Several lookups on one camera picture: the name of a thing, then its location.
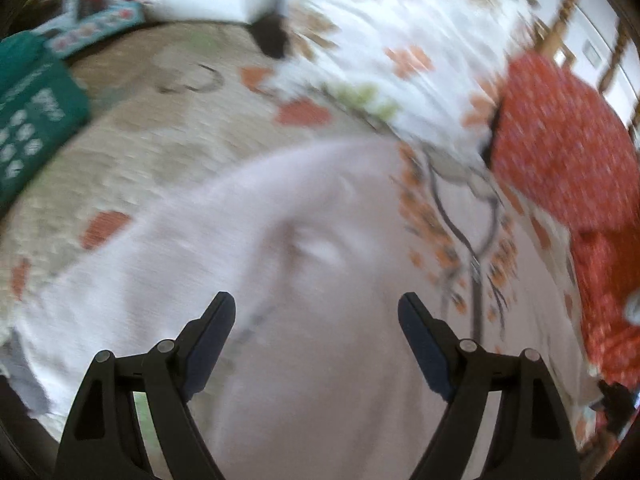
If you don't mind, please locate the small dark object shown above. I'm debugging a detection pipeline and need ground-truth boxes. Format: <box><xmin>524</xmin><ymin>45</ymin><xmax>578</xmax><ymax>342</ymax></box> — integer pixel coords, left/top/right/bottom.
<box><xmin>247</xmin><ymin>12</ymin><xmax>291</xmax><ymax>58</ymax></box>

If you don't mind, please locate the white heart-pattern quilt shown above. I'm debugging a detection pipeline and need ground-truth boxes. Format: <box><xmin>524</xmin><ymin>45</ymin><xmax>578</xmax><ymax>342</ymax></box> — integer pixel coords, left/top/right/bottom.
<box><xmin>0</xmin><ymin>20</ymin><xmax>601</xmax><ymax>461</ymax></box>

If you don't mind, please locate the white floral pillow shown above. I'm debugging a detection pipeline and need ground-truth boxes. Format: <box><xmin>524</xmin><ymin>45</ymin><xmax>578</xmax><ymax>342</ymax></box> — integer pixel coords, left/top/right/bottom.
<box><xmin>240</xmin><ymin>0</ymin><xmax>591</xmax><ymax>361</ymax></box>

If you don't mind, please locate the light blue patterned strap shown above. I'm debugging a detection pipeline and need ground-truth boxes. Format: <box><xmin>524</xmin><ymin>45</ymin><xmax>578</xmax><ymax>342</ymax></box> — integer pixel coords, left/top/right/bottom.
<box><xmin>37</xmin><ymin>0</ymin><xmax>146</xmax><ymax>58</ymax></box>

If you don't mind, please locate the pale pink small garment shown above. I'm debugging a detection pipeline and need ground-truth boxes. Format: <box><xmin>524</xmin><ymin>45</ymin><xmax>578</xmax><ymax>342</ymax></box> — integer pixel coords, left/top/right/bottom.
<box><xmin>10</xmin><ymin>140</ymin><xmax>501</xmax><ymax>480</ymax></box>

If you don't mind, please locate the teal printed bag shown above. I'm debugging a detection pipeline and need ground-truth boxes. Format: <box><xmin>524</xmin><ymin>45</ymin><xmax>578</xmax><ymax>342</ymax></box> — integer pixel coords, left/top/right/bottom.
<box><xmin>0</xmin><ymin>30</ymin><xmax>93</xmax><ymax>211</ymax></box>

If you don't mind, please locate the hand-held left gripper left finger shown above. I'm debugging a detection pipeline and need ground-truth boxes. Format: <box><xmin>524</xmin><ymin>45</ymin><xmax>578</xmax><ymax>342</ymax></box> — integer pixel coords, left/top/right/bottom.
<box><xmin>52</xmin><ymin>291</ymin><xmax>237</xmax><ymax>480</ymax></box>

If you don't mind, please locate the orange floral blanket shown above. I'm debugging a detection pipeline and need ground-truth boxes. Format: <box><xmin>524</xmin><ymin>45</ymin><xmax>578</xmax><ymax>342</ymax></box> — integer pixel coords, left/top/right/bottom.
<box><xmin>487</xmin><ymin>52</ymin><xmax>640</xmax><ymax>391</ymax></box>

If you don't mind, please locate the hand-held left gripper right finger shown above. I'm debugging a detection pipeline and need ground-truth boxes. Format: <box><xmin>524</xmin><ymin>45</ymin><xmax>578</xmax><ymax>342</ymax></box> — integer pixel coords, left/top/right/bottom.
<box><xmin>397</xmin><ymin>292</ymin><xmax>583</xmax><ymax>480</ymax></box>

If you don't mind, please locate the wooden furniture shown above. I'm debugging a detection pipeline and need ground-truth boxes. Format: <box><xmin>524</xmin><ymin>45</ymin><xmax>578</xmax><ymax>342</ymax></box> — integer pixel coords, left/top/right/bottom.
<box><xmin>470</xmin><ymin>0</ymin><xmax>640</xmax><ymax>126</ymax></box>

